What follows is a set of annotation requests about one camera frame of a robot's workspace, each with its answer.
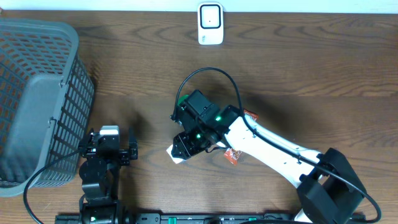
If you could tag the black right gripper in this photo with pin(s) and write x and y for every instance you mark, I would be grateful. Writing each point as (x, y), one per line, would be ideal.
(186, 149)

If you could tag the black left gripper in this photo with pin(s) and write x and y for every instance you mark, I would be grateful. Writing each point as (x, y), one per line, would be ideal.
(124, 156)

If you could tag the red Top chocolate bar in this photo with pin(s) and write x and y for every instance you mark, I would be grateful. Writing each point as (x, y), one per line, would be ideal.
(233, 155)

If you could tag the green lid jar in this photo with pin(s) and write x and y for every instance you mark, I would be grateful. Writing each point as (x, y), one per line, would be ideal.
(181, 99)

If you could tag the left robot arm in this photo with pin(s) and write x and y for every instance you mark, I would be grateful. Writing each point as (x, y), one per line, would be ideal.
(100, 175)

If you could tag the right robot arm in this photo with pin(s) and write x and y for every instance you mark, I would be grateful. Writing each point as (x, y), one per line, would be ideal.
(328, 188)

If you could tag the white barcode scanner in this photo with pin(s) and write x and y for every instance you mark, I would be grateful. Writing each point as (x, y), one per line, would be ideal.
(210, 23)

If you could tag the grey plastic basket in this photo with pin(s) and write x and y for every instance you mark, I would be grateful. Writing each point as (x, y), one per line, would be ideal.
(46, 101)

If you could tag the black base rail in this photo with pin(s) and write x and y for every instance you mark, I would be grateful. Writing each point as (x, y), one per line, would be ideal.
(156, 218)

